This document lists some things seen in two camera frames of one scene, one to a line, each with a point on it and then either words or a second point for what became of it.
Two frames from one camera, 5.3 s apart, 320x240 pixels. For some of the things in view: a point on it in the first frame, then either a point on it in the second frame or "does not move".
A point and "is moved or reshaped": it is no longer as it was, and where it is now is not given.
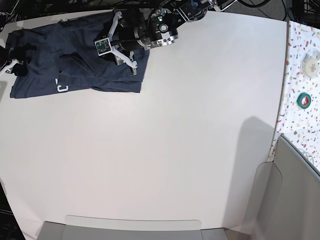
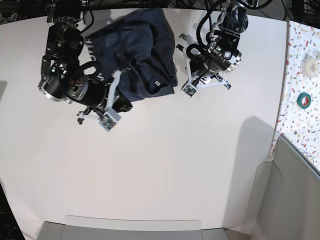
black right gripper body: (125, 33) → (197, 64)
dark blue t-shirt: (60, 56) is moved or reshaped
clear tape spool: (309, 64) does not move
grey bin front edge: (81, 227) does not move
